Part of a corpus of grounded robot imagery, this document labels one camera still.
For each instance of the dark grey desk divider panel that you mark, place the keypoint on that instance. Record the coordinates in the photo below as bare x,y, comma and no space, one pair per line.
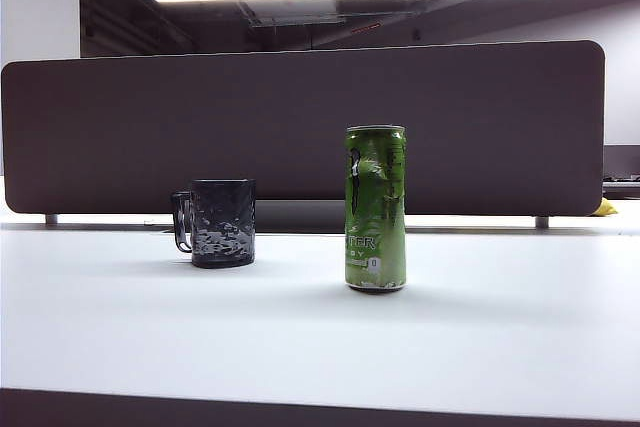
150,122

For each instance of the background desk with keyboard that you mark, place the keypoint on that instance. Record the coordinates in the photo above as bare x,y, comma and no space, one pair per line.
622,187

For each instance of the grey metal divider foot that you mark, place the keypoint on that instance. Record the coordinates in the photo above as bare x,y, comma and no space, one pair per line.
542,222
51,219

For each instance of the yellow object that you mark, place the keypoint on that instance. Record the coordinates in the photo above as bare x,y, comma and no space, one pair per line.
607,208

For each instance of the green energy drink can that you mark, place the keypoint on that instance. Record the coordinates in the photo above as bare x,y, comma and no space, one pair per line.
375,207

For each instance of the dark background partition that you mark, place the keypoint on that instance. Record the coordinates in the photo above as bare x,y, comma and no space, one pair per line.
622,162

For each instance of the red ceiling sign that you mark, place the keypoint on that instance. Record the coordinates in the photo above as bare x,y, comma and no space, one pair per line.
365,28

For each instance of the dark textured glass mug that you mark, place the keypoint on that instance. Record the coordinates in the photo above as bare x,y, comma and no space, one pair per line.
220,222

